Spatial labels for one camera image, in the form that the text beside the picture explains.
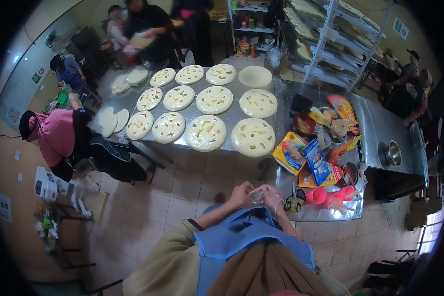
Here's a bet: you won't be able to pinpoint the steel pot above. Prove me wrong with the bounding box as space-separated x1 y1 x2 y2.
337 162 359 188

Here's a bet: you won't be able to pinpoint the window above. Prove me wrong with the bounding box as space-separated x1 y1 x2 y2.
418 207 444 256

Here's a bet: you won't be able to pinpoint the white rack of dough bases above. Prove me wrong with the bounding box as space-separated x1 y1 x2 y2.
283 0 387 91

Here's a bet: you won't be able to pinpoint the steel bowl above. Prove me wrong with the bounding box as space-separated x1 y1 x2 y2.
378 140 403 168

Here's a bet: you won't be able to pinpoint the black cabinet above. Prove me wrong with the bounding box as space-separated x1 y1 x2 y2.
66 27 111 78

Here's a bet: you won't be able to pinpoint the black kitchen scale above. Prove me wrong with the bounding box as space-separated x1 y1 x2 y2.
289 93 313 118

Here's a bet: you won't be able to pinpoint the plastic covered steel worktable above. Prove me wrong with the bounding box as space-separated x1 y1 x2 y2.
276 83 367 222

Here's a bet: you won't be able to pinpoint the plain dough round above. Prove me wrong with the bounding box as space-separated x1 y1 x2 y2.
113 109 130 133
129 31 156 50
101 114 118 138
238 65 273 89
97 107 114 126

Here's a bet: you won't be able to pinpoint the person's right fingers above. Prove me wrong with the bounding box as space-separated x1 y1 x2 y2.
261 184 285 206

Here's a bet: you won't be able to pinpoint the group of topped pizza doughs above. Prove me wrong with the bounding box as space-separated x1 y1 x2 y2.
126 64 278 158

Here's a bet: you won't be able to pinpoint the cluttered side table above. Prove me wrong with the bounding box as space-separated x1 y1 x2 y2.
33 192 111 271

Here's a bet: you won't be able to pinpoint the blue food box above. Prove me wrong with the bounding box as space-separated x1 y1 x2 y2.
302 139 331 186

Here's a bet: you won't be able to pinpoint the yellow black tool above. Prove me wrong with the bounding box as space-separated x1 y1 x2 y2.
284 189 307 213

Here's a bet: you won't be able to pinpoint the person's left hand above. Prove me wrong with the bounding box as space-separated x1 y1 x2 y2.
227 181 255 208

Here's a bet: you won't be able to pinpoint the steel counter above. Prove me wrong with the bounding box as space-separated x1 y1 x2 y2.
350 92 430 189

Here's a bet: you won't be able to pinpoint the white cup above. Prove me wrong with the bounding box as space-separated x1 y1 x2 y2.
317 132 332 150

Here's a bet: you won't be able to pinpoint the white wall fan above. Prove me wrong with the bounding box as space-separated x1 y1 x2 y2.
44 29 58 48

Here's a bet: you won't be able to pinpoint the yellow food box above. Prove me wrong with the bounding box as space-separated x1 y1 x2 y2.
272 131 308 176

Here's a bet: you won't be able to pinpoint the person's left fingers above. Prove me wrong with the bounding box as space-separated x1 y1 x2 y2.
239 181 255 198

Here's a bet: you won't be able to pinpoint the white machine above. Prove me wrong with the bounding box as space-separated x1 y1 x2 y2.
34 166 78 202

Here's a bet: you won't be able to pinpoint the wooden board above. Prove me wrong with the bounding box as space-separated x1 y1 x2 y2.
85 189 110 224

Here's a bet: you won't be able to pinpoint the person's right hand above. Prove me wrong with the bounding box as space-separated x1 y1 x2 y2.
260 184 286 219

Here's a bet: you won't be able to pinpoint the red bowl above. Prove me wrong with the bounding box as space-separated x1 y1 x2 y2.
293 112 316 135

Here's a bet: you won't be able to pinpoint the yellow red packet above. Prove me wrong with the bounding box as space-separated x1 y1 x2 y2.
298 163 344 188

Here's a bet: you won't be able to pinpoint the long steel table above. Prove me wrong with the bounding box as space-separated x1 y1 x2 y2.
92 63 285 156

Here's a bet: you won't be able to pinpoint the orange foil packet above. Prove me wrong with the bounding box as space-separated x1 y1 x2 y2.
326 134 363 165

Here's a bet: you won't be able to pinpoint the bagged dough rounds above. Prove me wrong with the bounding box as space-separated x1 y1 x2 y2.
127 68 149 86
110 75 131 95

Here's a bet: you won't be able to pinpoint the green spatula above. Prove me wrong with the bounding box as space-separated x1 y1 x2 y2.
310 107 346 143

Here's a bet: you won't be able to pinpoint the white storage shelf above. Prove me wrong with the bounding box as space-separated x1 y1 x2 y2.
227 0 282 56

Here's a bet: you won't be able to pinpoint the orange snack packet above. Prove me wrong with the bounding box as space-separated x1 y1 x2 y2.
326 94 359 128

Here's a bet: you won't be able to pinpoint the person's body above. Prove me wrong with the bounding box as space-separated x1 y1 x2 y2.
122 205 352 296

